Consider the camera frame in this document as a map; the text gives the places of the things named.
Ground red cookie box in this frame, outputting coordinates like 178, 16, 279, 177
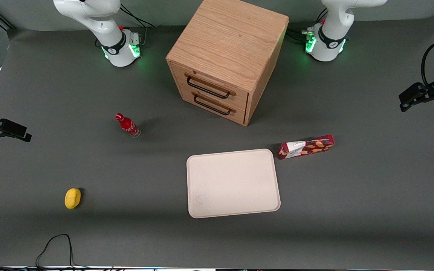
277, 134, 335, 160

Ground cream rectangular tray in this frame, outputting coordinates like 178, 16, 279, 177
186, 149, 281, 219

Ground yellow lemon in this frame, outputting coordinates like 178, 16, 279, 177
64, 188, 82, 210

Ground red cola bottle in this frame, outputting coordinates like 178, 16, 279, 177
115, 113, 141, 138

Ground wooden two-drawer cabinet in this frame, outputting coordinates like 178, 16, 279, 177
166, 0, 290, 126

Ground thin black looped cable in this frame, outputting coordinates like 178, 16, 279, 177
35, 234, 89, 270

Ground black left arm base cable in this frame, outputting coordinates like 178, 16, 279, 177
287, 9, 329, 43

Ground black arm base cable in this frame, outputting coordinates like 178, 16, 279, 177
120, 5, 156, 46
287, 9, 329, 43

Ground black right arm base cable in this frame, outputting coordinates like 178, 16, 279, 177
120, 5, 156, 46

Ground wooden drawer with black handle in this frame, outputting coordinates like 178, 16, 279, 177
179, 85, 247, 125
170, 61, 249, 112

